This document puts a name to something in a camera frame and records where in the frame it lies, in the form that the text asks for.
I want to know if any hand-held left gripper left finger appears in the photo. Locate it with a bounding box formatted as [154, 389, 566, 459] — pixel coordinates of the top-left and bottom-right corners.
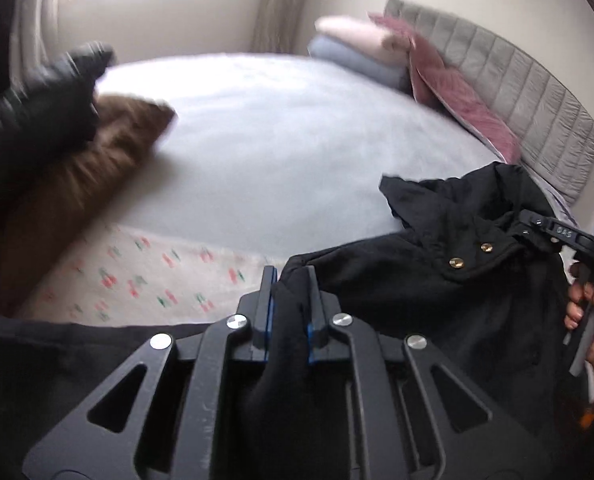
[22, 265, 278, 480]

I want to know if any light blue pillow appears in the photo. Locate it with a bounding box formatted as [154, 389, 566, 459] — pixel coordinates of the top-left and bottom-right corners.
[308, 35, 413, 94]

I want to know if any brown jacket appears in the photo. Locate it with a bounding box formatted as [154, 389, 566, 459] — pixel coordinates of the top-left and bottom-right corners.
[0, 94, 177, 317]

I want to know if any small pink velvet cushion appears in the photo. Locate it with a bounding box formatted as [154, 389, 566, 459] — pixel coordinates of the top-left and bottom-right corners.
[369, 12, 448, 107]

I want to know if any cherry print blanket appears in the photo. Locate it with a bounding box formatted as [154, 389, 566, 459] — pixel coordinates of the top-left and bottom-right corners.
[14, 222, 288, 329]

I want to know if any black coat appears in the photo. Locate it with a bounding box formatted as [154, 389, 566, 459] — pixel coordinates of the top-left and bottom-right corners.
[0, 160, 594, 480]

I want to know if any sheer white curtain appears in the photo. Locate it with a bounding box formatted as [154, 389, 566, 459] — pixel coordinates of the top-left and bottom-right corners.
[9, 0, 70, 62]

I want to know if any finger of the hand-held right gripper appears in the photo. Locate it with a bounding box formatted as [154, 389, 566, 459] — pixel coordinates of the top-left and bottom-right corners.
[508, 208, 585, 257]

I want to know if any light blue bedsheet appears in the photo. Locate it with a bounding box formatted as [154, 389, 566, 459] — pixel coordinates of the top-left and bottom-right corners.
[94, 52, 508, 262]

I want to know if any grey patterned curtain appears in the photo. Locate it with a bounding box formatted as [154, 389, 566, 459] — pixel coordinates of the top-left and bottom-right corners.
[251, 0, 318, 56]

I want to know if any black puffer jacket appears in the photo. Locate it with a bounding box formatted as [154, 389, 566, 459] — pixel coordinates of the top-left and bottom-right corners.
[0, 42, 117, 221]

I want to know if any grey padded headboard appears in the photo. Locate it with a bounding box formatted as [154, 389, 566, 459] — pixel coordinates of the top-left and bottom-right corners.
[383, 0, 594, 207]

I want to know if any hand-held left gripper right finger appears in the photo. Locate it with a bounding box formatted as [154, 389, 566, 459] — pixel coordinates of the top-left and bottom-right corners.
[304, 265, 574, 480]

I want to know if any large pink velvet cushion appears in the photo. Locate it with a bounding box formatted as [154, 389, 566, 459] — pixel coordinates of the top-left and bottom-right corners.
[427, 67, 523, 165]

